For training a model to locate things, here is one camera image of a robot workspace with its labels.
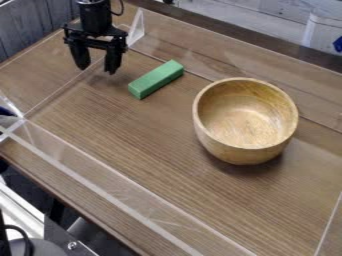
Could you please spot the green rectangular block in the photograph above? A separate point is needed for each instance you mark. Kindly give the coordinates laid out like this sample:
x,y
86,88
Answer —
x,y
155,79

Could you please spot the clear acrylic corner bracket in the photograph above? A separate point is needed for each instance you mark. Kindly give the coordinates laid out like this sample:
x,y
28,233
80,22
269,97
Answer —
x,y
135,29

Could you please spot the grey metal bracket with screw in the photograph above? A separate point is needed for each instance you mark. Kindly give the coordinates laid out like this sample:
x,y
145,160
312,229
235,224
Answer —
x,y
56,235

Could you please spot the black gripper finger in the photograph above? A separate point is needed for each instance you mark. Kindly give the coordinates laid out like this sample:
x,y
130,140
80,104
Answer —
x,y
114,54
80,53

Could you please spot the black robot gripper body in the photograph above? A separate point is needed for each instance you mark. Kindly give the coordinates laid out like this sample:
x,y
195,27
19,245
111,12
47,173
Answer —
x,y
94,31

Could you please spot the light wooden bowl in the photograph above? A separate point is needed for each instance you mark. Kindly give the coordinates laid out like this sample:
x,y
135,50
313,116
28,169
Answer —
x,y
245,120

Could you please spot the clear acrylic front barrier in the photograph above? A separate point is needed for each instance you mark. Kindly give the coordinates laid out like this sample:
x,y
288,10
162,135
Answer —
x,y
151,187

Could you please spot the white container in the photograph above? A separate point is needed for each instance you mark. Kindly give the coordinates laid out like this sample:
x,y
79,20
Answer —
x,y
324,31

